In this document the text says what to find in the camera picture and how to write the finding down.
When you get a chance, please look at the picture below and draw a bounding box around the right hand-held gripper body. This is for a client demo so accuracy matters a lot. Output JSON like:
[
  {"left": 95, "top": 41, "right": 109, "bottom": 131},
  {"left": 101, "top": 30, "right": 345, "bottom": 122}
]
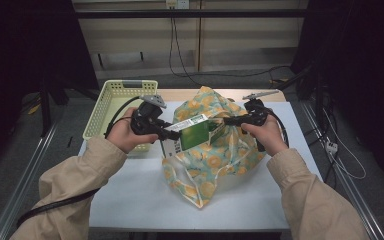
[{"left": 242, "top": 89, "right": 280, "bottom": 127}]

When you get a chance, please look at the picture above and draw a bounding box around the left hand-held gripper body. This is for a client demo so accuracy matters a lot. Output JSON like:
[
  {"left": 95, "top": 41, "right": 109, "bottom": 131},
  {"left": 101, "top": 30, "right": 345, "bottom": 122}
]
[{"left": 129, "top": 94, "right": 168, "bottom": 136}]

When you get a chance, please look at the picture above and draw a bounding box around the tall green and white box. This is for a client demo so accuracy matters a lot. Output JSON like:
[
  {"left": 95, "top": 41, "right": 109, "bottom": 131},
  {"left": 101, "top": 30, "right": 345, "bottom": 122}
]
[{"left": 160, "top": 113, "right": 228, "bottom": 158}]

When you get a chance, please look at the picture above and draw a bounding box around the pale yellow plastic basket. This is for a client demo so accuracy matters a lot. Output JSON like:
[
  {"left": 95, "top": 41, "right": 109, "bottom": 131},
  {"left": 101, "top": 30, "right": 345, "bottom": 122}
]
[{"left": 82, "top": 79, "right": 159, "bottom": 154}]

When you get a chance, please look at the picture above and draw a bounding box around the orange slice print bag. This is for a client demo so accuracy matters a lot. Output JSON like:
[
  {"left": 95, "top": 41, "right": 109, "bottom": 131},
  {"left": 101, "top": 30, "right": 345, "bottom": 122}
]
[{"left": 161, "top": 85, "right": 268, "bottom": 209}]

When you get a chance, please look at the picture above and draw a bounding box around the person's left hand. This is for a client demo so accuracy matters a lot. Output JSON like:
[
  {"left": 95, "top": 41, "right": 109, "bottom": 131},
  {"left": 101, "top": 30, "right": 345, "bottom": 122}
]
[{"left": 106, "top": 107, "right": 159, "bottom": 154}]

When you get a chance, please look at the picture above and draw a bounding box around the person's right hand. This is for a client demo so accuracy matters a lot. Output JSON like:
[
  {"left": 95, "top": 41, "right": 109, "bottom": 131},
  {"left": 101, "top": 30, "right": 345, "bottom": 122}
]
[{"left": 240, "top": 113, "right": 289, "bottom": 158}]

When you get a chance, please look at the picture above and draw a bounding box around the black metal stand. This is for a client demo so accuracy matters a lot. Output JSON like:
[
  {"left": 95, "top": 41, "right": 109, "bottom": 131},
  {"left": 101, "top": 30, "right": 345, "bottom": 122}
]
[
  {"left": 38, "top": 76, "right": 71, "bottom": 138},
  {"left": 276, "top": 64, "right": 316, "bottom": 101}
]

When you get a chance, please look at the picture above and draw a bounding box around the beige background furniture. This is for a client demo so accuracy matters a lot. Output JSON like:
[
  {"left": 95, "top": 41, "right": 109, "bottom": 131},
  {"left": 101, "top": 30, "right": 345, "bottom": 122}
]
[{"left": 71, "top": 0, "right": 309, "bottom": 81}]

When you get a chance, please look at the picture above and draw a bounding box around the white power strip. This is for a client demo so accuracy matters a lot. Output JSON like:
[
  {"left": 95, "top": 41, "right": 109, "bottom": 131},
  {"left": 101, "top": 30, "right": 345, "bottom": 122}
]
[{"left": 325, "top": 140, "right": 339, "bottom": 155}]

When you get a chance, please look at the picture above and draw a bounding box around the black metal crossbar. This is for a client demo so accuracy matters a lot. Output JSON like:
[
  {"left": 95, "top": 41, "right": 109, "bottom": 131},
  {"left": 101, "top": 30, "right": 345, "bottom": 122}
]
[{"left": 74, "top": 9, "right": 308, "bottom": 19}]

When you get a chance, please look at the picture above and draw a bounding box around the dark curtain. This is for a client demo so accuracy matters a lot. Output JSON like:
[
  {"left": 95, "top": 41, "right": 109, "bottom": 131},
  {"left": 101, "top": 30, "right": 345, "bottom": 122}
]
[
  {"left": 291, "top": 0, "right": 384, "bottom": 181},
  {"left": 0, "top": 0, "right": 99, "bottom": 174}
]

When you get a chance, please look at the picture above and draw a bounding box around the right hand-held gripper black cable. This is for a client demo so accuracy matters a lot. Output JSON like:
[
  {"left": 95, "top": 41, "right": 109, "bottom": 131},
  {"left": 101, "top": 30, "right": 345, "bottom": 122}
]
[{"left": 266, "top": 108, "right": 290, "bottom": 148}]

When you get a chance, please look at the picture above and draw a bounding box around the hand-held gripper black cable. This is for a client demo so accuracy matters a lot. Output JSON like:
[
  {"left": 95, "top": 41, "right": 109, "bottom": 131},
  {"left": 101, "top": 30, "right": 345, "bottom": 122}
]
[
  {"left": 266, "top": 108, "right": 290, "bottom": 148},
  {"left": 15, "top": 95, "right": 144, "bottom": 229}
]

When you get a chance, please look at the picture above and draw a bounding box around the black hanging cable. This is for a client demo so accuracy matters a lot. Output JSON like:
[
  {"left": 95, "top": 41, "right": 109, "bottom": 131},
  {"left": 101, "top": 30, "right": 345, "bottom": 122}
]
[
  {"left": 168, "top": 16, "right": 214, "bottom": 89},
  {"left": 171, "top": 16, "right": 293, "bottom": 79}
]

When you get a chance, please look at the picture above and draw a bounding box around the beige vertical post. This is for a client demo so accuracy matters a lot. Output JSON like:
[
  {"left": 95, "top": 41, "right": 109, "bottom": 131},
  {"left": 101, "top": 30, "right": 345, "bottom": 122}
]
[{"left": 197, "top": 16, "right": 202, "bottom": 73}]

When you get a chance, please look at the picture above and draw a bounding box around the white floor cable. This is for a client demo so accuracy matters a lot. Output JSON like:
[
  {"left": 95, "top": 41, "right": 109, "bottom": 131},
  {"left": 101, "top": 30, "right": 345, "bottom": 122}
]
[{"left": 321, "top": 108, "right": 368, "bottom": 181}]

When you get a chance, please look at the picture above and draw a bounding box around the white wall outlet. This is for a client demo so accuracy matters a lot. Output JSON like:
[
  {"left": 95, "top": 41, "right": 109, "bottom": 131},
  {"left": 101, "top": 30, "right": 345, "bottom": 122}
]
[{"left": 165, "top": 0, "right": 190, "bottom": 10}]

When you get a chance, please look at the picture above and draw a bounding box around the left hand-held gripper black cable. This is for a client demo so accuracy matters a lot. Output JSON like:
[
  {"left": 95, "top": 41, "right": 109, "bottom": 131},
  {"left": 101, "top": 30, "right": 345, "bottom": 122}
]
[{"left": 15, "top": 95, "right": 144, "bottom": 229}]

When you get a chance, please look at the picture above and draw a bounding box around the aluminium floor rail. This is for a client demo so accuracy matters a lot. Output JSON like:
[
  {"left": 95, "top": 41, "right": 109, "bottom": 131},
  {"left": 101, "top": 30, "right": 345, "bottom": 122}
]
[
  {"left": 0, "top": 121, "right": 61, "bottom": 240},
  {"left": 299, "top": 101, "right": 384, "bottom": 240}
]

